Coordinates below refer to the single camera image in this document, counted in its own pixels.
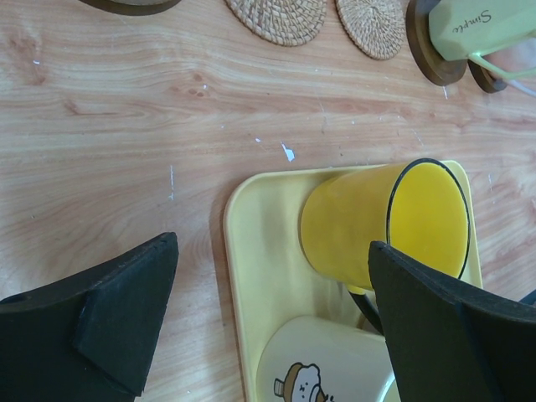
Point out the brown wooden coaster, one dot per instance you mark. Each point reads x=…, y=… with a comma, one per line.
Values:
x=485, y=80
x=433, y=66
x=132, y=7

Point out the yellow plastic tray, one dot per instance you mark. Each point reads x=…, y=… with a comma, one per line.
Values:
x=271, y=279

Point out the yellow cup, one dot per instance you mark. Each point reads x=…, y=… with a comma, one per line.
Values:
x=417, y=207

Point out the small woven rattan coaster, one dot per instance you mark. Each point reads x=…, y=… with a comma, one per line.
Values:
x=377, y=27

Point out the cream cup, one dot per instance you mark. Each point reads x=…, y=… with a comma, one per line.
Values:
x=312, y=359

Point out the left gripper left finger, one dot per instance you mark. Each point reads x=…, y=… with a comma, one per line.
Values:
x=90, y=336

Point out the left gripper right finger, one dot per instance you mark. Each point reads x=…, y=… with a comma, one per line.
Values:
x=449, y=340

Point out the large woven rattan coaster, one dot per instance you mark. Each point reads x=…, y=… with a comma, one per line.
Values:
x=288, y=23

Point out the white cup green handle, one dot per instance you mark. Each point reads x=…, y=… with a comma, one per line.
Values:
x=473, y=29

